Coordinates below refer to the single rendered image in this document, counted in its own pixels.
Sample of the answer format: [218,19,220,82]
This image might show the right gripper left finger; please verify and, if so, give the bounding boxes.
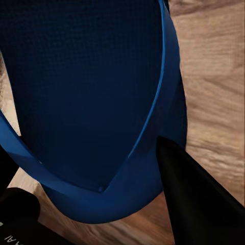
[0,145,19,199]

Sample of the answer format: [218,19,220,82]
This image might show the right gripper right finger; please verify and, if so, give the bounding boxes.
[156,136,245,245]

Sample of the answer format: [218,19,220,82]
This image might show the sandal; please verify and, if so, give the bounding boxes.
[0,0,187,224]

